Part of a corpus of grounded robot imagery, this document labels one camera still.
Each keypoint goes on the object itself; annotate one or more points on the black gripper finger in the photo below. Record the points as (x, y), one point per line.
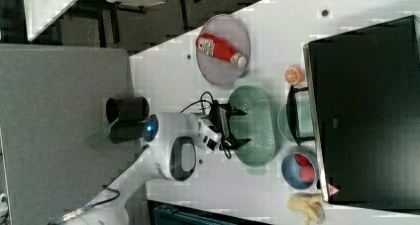
(234, 111)
(235, 144)

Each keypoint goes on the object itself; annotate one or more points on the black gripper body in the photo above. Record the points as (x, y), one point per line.
(220, 113)

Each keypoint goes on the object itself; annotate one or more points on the green plastic strainer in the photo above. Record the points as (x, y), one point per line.
(257, 125)

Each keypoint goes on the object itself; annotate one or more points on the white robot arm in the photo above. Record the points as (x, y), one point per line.
(169, 153)

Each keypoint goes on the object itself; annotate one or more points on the pink round plate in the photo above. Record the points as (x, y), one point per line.
(219, 72)

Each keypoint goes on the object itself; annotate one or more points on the blue bowl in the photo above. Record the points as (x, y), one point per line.
(290, 171)

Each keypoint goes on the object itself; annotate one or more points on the green cup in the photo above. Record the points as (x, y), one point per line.
(304, 121)

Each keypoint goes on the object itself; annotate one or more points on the orange slice toy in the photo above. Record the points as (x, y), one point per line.
(294, 75)

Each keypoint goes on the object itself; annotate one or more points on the red ketchup bottle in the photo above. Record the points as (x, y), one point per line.
(215, 47)

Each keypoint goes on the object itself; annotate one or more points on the red strawberry toy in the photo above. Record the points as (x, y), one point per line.
(306, 171)

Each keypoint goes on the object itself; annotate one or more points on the black utensil holder cup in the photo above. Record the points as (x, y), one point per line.
(127, 109)

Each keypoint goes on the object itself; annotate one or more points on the black round holder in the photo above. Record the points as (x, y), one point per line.
(124, 132)

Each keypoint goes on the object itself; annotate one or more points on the beige plush toy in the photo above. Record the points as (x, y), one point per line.
(309, 205)

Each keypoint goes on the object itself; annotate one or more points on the green spatula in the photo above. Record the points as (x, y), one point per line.
(97, 137)

